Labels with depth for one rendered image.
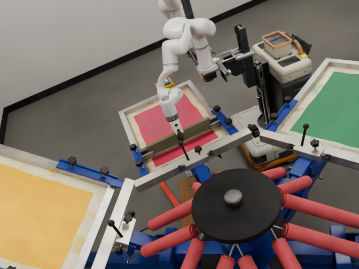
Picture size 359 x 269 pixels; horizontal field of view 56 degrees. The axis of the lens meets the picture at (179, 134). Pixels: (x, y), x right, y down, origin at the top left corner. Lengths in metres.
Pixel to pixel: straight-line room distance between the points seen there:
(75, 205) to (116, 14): 4.14
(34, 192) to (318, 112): 1.55
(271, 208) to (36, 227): 0.99
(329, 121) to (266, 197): 0.91
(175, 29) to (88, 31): 3.64
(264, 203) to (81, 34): 4.65
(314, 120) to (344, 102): 0.22
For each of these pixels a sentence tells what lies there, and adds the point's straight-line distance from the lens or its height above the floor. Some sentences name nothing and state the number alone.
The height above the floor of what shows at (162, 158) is 0.95.
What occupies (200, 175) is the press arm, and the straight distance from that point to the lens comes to 1.71.
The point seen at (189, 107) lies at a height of 0.96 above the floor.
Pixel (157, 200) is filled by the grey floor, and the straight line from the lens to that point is 3.12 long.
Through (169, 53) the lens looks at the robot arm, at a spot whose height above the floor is 1.48.
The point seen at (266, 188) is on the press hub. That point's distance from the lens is 1.22.
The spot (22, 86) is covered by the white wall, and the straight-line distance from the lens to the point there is 5.78.
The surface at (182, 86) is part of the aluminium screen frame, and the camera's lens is 2.53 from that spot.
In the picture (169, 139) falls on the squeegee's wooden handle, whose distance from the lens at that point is 1.98.
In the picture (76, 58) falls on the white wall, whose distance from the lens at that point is 5.61.
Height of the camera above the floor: 2.26
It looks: 38 degrees down
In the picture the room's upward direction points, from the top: 21 degrees counter-clockwise
